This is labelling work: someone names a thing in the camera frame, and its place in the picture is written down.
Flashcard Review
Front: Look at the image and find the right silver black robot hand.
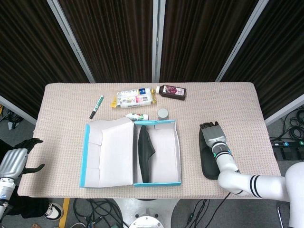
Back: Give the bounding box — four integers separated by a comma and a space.
199, 121, 228, 147

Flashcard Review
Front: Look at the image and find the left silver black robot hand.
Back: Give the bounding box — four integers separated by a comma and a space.
0, 137, 46, 181

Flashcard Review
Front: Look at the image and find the black rubber slipper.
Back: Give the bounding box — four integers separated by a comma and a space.
138, 124, 156, 184
198, 125, 221, 181

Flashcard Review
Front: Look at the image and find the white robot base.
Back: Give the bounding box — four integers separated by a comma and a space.
113, 198, 181, 228

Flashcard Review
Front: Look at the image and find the teal cardboard shoe box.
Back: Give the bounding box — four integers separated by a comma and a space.
78, 117, 182, 189

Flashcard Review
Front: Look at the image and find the black trouser leg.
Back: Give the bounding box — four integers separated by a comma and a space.
9, 196, 50, 219

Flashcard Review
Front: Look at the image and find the small grey cap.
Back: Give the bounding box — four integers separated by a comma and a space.
157, 108, 170, 120

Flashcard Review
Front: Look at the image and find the brown juice bottle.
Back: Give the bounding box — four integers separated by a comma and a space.
155, 85, 187, 101

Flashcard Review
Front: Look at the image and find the white black sneaker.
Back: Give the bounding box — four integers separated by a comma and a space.
42, 202, 65, 221

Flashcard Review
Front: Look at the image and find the beige woven tablecloth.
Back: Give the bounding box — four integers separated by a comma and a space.
18, 82, 282, 199

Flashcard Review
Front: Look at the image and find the black power strip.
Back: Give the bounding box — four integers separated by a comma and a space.
270, 139, 304, 149

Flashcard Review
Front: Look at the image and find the small white green bottle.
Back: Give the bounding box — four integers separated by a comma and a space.
125, 113, 150, 121

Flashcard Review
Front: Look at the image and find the white tube blue label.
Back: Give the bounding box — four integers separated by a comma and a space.
117, 87, 152, 96

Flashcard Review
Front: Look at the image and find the dark ribbed partition panel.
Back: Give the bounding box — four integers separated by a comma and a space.
159, 0, 260, 83
0, 0, 90, 117
222, 0, 304, 120
58, 0, 154, 83

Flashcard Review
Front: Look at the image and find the green white marker pen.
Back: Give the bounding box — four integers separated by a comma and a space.
89, 95, 105, 120

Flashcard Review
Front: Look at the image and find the white partition frame post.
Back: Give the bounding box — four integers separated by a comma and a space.
46, 0, 96, 84
214, 0, 268, 83
152, 0, 166, 83
0, 95, 38, 125
264, 94, 304, 126

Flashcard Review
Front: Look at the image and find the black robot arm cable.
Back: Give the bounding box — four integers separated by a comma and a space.
213, 192, 233, 209

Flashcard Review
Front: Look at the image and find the black cable green light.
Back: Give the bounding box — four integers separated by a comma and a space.
186, 198, 209, 225

